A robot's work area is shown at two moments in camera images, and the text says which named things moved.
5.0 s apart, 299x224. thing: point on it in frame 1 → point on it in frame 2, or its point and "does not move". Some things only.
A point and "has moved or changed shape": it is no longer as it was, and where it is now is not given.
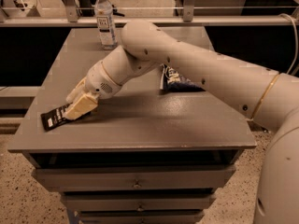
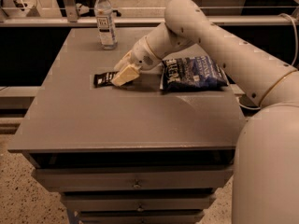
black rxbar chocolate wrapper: [56, 117] has moved or changed shape
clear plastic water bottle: [105, 15] does not move
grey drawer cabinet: [144, 155] does not move
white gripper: [99, 79] → [140, 57]
